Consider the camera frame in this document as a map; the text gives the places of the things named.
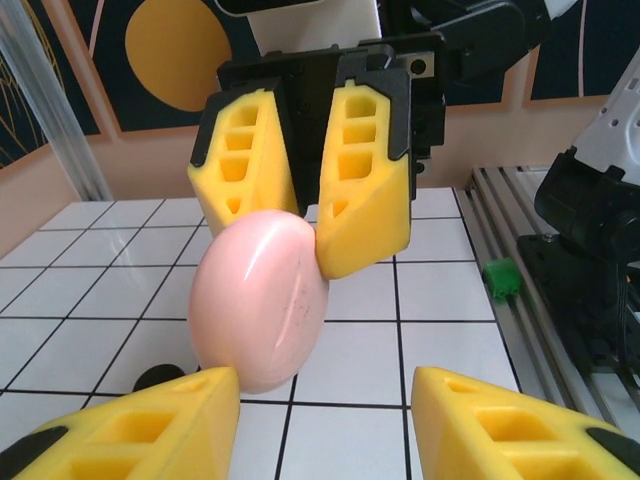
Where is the aluminium mounting rail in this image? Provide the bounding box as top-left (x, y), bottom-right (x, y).
top-left (457, 164), bottom-right (640, 431)

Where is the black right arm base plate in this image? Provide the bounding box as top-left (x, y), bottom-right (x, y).
top-left (517, 232), bottom-right (640, 401)

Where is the aluminium corner post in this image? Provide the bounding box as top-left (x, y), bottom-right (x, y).
top-left (0, 0), bottom-right (114, 202)

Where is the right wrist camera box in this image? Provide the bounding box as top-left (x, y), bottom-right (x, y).
top-left (214, 0), bottom-right (382, 57)

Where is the black earbud charging case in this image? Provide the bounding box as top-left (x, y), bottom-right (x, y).
top-left (132, 363), bottom-right (189, 394)

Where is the pink earbud charging case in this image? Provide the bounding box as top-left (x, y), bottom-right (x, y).
top-left (188, 209), bottom-right (331, 396)

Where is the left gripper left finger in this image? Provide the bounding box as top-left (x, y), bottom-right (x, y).
top-left (0, 366), bottom-right (242, 480)

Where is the green terminal connector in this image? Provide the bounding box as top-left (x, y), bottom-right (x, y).
top-left (481, 256), bottom-right (525, 301)

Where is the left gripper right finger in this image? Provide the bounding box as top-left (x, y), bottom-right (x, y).
top-left (411, 366), bottom-right (640, 480)

